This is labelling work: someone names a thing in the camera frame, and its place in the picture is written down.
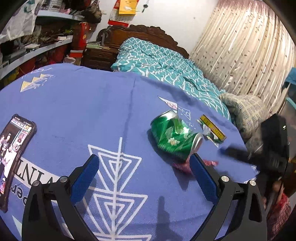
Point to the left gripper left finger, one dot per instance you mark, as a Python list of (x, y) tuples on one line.
[(39, 219)]

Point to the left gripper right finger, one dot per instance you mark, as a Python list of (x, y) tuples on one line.
[(237, 212)]

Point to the yellow small cardboard box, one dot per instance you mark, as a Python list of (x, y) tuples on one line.
[(213, 128)]

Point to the green silver snack wrapper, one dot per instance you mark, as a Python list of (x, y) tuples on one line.
[(208, 134)]

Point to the crushed green soda can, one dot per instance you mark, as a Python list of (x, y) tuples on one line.
[(173, 136)]

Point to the person's right hand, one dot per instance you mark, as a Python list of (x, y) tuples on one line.
[(272, 193)]

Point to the folded checkered quilt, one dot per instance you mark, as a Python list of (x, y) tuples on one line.
[(248, 112)]

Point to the teal cloth on bins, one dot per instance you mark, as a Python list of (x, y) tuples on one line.
[(290, 81)]

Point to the black smartphone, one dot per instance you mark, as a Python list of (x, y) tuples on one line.
[(14, 139)]

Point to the beige patterned curtain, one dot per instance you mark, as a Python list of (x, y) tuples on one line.
[(246, 49)]

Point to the blue printed blanket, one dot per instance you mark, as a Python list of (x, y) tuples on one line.
[(136, 193)]

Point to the teal patterned duvet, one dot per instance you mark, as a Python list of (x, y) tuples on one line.
[(165, 65)]

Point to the wooden nightstand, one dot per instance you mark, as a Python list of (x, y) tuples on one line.
[(96, 56)]

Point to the hanging keys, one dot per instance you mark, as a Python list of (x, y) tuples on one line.
[(145, 6)]

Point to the red gift box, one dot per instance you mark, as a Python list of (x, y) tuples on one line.
[(79, 39)]

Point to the carved wooden headboard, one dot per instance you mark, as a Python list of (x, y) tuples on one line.
[(116, 35)]

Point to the white floral plastic bag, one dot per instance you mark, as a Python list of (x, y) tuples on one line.
[(22, 23)]

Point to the brown handbag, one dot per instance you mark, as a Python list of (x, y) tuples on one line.
[(92, 14)]

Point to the grey wall shelves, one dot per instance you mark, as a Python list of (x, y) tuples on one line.
[(33, 50)]

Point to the red yellow wall calendar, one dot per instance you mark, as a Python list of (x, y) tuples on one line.
[(123, 12)]

